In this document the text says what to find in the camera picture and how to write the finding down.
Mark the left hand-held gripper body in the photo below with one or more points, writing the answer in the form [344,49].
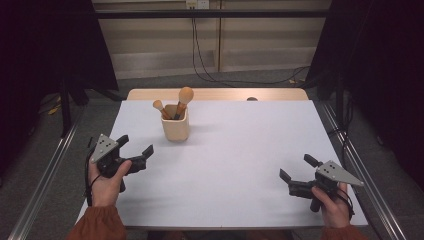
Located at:
[108,160]

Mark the white wall socket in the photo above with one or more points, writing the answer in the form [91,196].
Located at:
[196,4]

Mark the black metal stand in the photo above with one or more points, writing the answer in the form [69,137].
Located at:
[339,100]
[65,113]

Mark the beige square cup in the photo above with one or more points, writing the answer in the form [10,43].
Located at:
[175,130]

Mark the dark round table grommet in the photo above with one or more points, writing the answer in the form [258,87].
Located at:
[251,99]

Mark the person's left hand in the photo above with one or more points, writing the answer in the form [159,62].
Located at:
[105,190]

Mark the yellow floor tape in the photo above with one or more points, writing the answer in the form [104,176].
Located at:
[53,110]

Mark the black horizontal bar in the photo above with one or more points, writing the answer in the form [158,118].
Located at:
[150,14]

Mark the small makeup brush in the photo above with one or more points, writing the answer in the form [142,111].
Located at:
[157,104]

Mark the black curtain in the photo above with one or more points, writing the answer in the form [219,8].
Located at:
[40,50]
[383,50]

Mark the person's right hand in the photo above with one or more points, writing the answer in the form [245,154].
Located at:
[333,210]

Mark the large round makeup brush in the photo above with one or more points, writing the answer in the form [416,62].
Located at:
[185,95]

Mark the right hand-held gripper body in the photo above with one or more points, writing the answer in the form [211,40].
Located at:
[328,181]

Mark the white table sheet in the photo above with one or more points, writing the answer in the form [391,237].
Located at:
[216,186]

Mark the aluminium rail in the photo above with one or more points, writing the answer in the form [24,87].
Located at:
[389,220]
[43,186]

